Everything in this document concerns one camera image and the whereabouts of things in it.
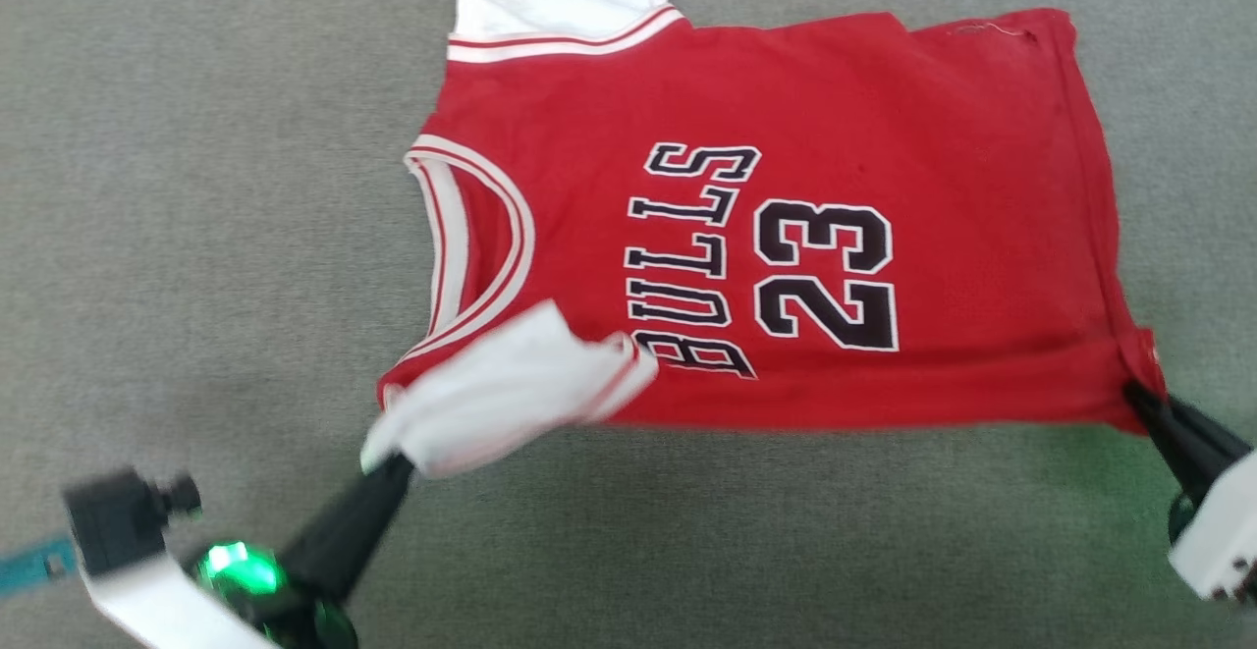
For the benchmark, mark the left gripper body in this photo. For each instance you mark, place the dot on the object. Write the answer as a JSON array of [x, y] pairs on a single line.
[[265, 590]]

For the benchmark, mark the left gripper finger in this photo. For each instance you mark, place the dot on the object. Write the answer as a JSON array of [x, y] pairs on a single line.
[[344, 526]]

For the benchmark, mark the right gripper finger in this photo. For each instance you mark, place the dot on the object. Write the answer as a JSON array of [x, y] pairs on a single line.
[[1213, 431], [1174, 443]]

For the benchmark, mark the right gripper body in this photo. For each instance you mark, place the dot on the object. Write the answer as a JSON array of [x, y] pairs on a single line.
[[1179, 519]]

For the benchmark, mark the red Bulls basketball jersey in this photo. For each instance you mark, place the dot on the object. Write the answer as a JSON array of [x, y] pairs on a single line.
[[835, 119]]

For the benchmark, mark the grey fabric sofa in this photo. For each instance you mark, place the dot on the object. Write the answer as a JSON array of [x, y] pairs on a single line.
[[196, 237]]

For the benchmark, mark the right wrist camera white housing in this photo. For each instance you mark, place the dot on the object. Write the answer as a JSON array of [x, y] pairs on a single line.
[[1223, 531]]

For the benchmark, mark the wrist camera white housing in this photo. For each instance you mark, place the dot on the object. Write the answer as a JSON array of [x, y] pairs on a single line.
[[1223, 531], [128, 541]]

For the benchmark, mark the left wrist camera white housing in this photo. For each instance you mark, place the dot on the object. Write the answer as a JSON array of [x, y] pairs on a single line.
[[128, 541]]

